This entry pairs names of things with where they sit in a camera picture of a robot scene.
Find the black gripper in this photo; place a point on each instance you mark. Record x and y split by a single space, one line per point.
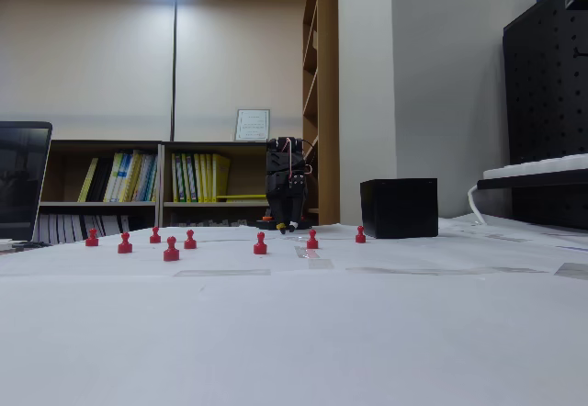
283 186

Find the red pawn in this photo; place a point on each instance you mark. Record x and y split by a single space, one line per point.
92 240
260 247
171 253
155 238
312 242
190 242
124 246
360 238

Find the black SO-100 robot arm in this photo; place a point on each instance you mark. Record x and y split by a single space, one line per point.
280 158

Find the black open box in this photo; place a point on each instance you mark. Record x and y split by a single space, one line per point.
399 208

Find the clear tape strip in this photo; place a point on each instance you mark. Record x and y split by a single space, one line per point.
320 263
574 271
307 253

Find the wide yellow binder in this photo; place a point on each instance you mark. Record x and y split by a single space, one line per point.
221 176

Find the framed white certificate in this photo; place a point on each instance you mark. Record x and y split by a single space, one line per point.
252 125

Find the yellow binder green label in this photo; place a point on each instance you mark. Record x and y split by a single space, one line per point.
177 178
188 178

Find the low wooden bookshelf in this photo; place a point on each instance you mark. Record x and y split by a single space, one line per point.
105 144
206 144

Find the white paper table cover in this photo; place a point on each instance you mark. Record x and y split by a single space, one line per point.
294 332

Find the white green book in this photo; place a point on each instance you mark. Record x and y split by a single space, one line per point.
147 178

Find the tall wooden bookshelf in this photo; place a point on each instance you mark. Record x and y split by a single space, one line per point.
328 57

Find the blue white book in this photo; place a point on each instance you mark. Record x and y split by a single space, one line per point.
129 176

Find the white binder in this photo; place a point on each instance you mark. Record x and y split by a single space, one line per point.
60 229
44 229
125 223

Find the white yellow paperback book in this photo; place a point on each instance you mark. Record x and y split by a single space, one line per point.
115 176

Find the black book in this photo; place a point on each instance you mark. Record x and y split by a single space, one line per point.
100 181

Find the thin yellow book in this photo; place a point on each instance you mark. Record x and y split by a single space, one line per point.
88 180

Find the white power strip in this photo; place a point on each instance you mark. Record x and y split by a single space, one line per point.
542 165

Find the black laptop screen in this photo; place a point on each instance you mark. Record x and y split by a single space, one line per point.
20 181

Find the black pegboard panel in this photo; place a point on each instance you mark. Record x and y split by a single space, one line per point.
542 80

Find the black wall conduit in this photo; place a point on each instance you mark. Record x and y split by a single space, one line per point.
174 57

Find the black shelf rail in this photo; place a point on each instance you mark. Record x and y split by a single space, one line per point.
528 181

